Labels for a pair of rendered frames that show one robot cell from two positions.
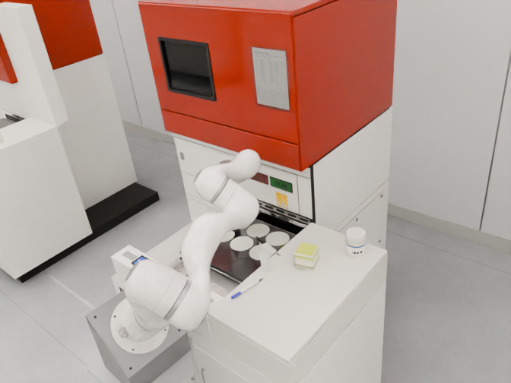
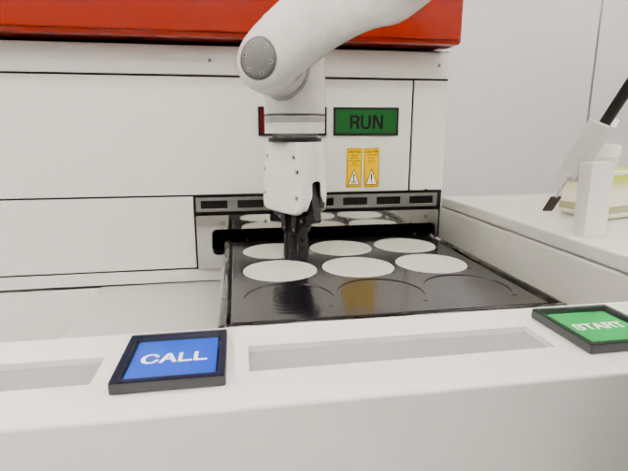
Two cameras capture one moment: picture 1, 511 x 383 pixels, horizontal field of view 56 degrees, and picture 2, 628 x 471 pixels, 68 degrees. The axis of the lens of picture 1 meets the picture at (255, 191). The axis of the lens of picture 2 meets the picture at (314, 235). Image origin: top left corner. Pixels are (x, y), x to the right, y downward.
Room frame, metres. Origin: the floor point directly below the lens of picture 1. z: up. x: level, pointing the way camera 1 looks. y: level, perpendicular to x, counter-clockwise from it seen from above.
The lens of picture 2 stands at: (1.31, 0.62, 1.09)
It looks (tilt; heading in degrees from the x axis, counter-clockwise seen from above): 13 degrees down; 307
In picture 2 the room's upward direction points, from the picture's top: straight up
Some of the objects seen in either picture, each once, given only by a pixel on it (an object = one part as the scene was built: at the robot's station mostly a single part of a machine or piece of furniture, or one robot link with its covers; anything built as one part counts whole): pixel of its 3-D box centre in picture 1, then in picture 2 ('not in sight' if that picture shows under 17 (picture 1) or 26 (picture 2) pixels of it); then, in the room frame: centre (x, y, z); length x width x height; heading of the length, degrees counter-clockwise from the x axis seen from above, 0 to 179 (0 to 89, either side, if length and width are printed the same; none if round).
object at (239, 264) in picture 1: (242, 243); (357, 267); (1.64, 0.08, 0.90); 0.34 x 0.34 x 0.01; 46
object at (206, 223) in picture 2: (269, 219); (321, 237); (1.80, -0.05, 0.89); 0.44 x 0.02 x 0.10; 46
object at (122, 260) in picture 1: (166, 289); (404, 449); (1.42, 0.38, 0.89); 0.55 x 0.09 x 0.14; 46
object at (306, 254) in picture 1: (306, 256); (600, 192); (1.38, -0.16, 1.00); 0.07 x 0.07 x 0.07; 62
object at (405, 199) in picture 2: (269, 207); (321, 202); (1.80, -0.05, 0.96); 0.44 x 0.01 x 0.02; 46
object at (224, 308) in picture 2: not in sight; (226, 276); (1.76, 0.22, 0.90); 0.37 x 0.01 x 0.01; 136
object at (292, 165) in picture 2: not in sight; (295, 171); (1.73, 0.10, 1.03); 0.10 x 0.07 x 0.11; 164
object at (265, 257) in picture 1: (267, 253); (585, 176); (1.39, -0.02, 1.03); 0.06 x 0.04 x 0.13; 136
